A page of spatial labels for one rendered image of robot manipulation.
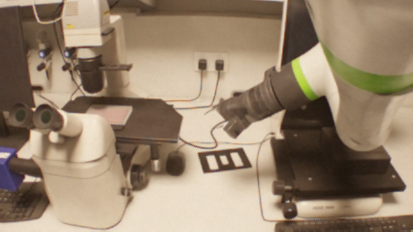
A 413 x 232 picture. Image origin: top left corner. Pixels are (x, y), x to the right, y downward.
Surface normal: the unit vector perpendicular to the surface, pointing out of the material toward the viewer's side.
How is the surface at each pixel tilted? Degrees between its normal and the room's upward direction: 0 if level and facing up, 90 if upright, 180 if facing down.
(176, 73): 90
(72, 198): 91
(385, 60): 140
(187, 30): 90
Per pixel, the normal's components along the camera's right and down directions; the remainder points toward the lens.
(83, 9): -0.05, 0.18
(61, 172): -0.06, 0.46
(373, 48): -0.36, 0.92
